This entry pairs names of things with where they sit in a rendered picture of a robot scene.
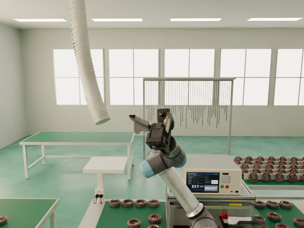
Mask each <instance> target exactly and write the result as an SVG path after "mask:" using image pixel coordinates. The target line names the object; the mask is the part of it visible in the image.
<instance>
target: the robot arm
mask: <svg viewBox="0 0 304 228"><path fill-rule="evenodd" d="M129 118H130V119H131V120H132V121H133V122H134V132H135V133H136V134H139V133H140V132H141V131H144V132H148V131H149V133H147V139H146V144H147V145H148V146H149V147H150V148H151V151H150V152H149V154H148V158H147V159H146V160H144V161H142V162H141V163H140V169H141V172H142V174H143V175H144V176H145V177H146V178H150V177H152V176H155V175H156V174H159V176H160V177H161V178H162V179H163V181H164V182H165V184H166V185H167V186H168V188H169V189H170V191H171V192H172V193H173V195H174V196H175V197H176V199H177V200H178V201H179V203H180V204H181V206H182V207H183V208H184V210H185V211H186V216H187V217H188V219H189V220H190V222H191V225H192V228H218V225H217V223H216V221H215V219H214V218H213V216H212V215H211V214H210V213H209V211H208V210H207V209H206V208H205V207H204V205H203V204H202V203H199V202H198V200H197V199H196V198H195V197H194V195H193V194H192V192H191V191H190V189H189V188H188V187H187V185H186V184H185V183H184V181H183V180H182V179H181V177H180V176H179V175H178V173H177V172H176V170H175V169H174V168H173V167H175V168H181V167H183V166H184V165H185V163H186V160H187V159H186V155H185V152H184V151H183V150H182V149H181V147H180V146H179V143H178V142H177V141H176V139H175V138H174V137H173V136H171V130H173V128H174V119H173V116H172V114H171V113H170V109H169V108H165V109H158V110H157V121H158V123H152V124H151V125H149V122H148V121H146V120H143V119H141V118H140V117H137V116H136V115H129Z"/></svg>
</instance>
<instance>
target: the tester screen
mask: <svg viewBox="0 0 304 228"><path fill-rule="evenodd" d="M205 180H219V174H218V173H187V187H188V188H189V189H203V191H199V190H191V192H204V185H218V184H205V183H204V181H205ZM191 185H199V188H192V187H191ZM217 192H218V191H217Z"/></svg>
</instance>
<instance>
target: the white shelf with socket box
mask: <svg viewBox="0 0 304 228"><path fill-rule="evenodd" d="M127 163H128V157H92V158H91V159H90V160H89V162H88V163H87V165H86V166H85V167H84V169H83V173H97V188H96V189H95V198H96V203H101V204H102V203H104V202H106V199H105V188H104V173H124V171H125V168H126V165H127ZM97 198H98V199H97ZM93 203H94V201H93ZM94 204H95V203H94Z"/></svg>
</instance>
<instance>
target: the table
mask: <svg viewBox="0 0 304 228"><path fill-rule="evenodd" d="M237 158H238V159H237ZM240 161H242V158H241V157H239V156H237V157H235V158H234V162H236V163H237V165H241V166H240V169H241V170H243V171H242V180H243V181H244V182H245V183H246V185H247V186H248V187H249V189H251V190H304V157H302V158H301V169H303V170H302V174H301V176H300V178H301V180H297V178H298V177H297V175H296V174H298V173H299V172H298V170H297V169H298V166H297V165H299V163H298V161H299V160H298V159H297V158H296V157H291V158H290V166H289V173H288V175H287V179H288V180H284V175H283V174H286V170H285V169H286V166H285V165H287V163H286V162H287V159H286V158H285V157H279V159H278V165H277V171H276V173H275V174H274V180H271V175H270V174H273V170H272V169H274V166H273V165H275V162H274V161H276V159H275V158H274V157H268V159H267V162H266V165H265V169H264V171H263V173H262V175H261V178H262V180H258V174H261V171H260V169H262V168H261V165H263V163H262V161H265V160H264V158H263V157H261V156H259V157H257V158H256V161H255V162H254V165H253V167H252V171H251V173H249V175H248V177H249V180H245V179H244V173H248V170H247V169H249V166H248V164H249V165H252V162H251V161H253V158H252V157H251V156H247V157H246V158H245V161H244V163H243V164H241V162H240ZM246 162H247V163H246ZM257 162H259V163H257ZM281 162H282V163H281ZM243 166H244V167H243ZM280 166H281V167H280ZM267 170H268V171H267ZM280 170H281V171H280ZM254 171H255V172H254ZM269 171H270V172H269ZM243 172H244V173H243ZM268 172H269V173H268ZM281 172H282V173H281ZM254 175H255V176H254ZM264 175H266V176H264ZM278 175H279V176H278ZM291 175H292V176H291ZM253 176H254V177H253ZM266 177H267V178H266ZM292 177H293V178H294V179H293V178H292ZM253 178H254V179H253ZM279 179H280V180H279ZM256 199H282V200H304V196H281V195H256Z"/></svg>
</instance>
